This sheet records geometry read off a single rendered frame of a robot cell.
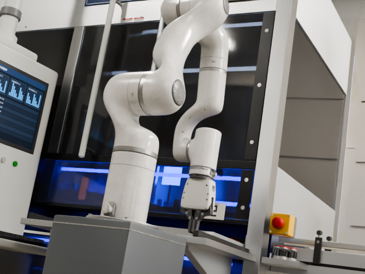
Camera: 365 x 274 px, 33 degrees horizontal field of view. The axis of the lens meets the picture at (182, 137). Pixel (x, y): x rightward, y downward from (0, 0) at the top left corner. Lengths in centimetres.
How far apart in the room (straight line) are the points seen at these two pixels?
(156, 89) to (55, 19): 143
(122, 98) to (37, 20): 144
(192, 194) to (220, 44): 49
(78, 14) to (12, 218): 97
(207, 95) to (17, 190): 96
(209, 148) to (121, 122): 41
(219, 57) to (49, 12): 122
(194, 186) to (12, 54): 101
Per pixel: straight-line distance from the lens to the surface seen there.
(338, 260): 217
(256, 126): 225
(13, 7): 268
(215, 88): 198
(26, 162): 258
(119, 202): 157
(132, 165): 158
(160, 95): 160
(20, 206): 257
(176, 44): 176
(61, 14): 296
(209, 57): 200
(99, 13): 283
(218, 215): 222
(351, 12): 503
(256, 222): 216
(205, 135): 195
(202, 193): 192
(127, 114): 167
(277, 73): 229
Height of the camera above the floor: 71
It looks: 14 degrees up
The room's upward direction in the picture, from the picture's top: 9 degrees clockwise
